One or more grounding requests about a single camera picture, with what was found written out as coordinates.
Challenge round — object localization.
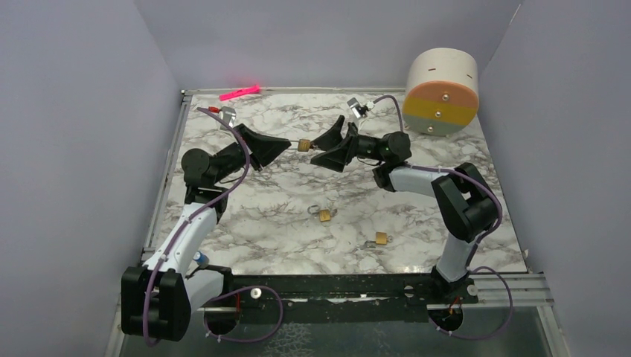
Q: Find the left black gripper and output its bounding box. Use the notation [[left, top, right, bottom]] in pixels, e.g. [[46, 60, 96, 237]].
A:
[[212, 123, 291, 184]]

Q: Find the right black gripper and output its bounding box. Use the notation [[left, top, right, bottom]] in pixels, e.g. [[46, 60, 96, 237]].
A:
[[307, 115, 387, 173]]

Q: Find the brass padlock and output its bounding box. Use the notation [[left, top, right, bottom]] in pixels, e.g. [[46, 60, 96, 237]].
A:
[[364, 232, 392, 248], [307, 205, 338, 222], [290, 139, 313, 152]]

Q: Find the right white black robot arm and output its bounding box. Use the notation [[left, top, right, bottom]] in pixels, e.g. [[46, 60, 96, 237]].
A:
[[309, 117, 503, 303]]

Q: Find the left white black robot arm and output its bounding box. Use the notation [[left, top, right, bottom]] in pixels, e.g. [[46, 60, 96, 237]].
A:
[[121, 124, 291, 345]]

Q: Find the pink marker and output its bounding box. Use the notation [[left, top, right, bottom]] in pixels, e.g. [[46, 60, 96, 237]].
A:
[[219, 85, 260, 101]]

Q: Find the cream cylinder with coloured face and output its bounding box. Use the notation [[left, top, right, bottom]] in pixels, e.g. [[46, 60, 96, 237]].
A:
[[402, 48, 480, 136]]

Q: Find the blue capacitor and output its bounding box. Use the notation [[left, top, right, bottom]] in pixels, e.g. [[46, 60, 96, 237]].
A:
[[193, 251, 208, 267]]

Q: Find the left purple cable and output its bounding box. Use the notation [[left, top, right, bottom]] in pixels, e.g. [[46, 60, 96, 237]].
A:
[[142, 107, 284, 347]]

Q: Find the purple cable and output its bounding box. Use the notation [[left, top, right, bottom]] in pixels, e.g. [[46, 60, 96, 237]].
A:
[[371, 94, 515, 342], [142, 107, 284, 347]]

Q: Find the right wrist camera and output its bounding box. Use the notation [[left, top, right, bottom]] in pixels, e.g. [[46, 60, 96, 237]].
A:
[[347, 97, 374, 119]]

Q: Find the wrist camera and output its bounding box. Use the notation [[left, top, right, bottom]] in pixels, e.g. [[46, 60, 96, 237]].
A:
[[347, 97, 374, 119], [208, 106, 237, 128]]

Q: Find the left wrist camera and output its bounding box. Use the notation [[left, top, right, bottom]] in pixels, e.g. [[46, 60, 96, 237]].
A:
[[208, 106, 237, 128]]

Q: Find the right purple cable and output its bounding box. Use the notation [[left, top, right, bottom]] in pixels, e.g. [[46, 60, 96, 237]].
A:
[[371, 94, 515, 342]]

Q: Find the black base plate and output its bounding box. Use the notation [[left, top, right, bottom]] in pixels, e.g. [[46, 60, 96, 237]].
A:
[[197, 273, 478, 324]]

